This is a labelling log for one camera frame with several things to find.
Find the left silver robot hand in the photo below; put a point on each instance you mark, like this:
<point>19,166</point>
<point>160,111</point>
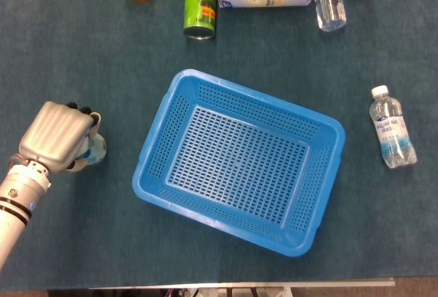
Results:
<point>54,136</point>

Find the milky drink bottle white cap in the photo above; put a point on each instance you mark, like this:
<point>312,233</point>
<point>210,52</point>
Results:
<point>97,150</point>

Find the small Aquafina water bottle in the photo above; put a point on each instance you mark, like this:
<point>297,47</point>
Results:
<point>391,132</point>

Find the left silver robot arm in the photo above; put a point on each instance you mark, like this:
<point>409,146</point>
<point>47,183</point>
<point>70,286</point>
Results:
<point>17,201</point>

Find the blue perforated plastic basket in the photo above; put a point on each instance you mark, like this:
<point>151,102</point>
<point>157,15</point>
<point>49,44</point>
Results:
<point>239,174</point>

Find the teal felt table cloth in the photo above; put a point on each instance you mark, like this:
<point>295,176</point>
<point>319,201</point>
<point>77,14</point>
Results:
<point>85,225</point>

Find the green Pringles can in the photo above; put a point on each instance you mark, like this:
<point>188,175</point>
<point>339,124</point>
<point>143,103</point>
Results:
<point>200,2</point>

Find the clear unlabelled plastic bottle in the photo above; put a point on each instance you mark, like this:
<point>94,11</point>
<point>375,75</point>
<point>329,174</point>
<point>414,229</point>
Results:
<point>330,9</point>

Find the dark robot base frame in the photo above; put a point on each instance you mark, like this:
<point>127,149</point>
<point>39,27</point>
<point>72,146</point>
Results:
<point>137,293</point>

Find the aluminium table edge rail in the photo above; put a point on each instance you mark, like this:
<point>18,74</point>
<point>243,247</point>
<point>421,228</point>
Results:
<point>239,284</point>

